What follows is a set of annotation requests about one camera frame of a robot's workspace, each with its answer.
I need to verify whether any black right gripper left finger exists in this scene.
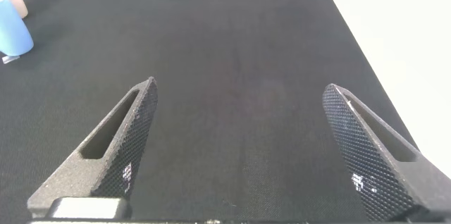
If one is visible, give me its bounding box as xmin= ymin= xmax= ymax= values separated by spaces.
xmin=27 ymin=75 xmax=159 ymax=218

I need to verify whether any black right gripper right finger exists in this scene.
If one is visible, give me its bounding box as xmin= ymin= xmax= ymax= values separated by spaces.
xmin=322 ymin=82 xmax=451 ymax=223

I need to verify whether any clear tape piece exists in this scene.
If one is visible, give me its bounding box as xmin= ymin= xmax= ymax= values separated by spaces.
xmin=1 ymin=54 xmax=21 ymax=65

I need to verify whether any blue plastic cup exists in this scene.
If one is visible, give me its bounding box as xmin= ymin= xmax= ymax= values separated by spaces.
xmin=0 ymin=0 xmax=35 ymax=57

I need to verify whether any beige plastic cup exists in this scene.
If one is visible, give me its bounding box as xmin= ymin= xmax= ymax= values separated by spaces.
xmin=6 ymin=0 xmax=29 ymax=20

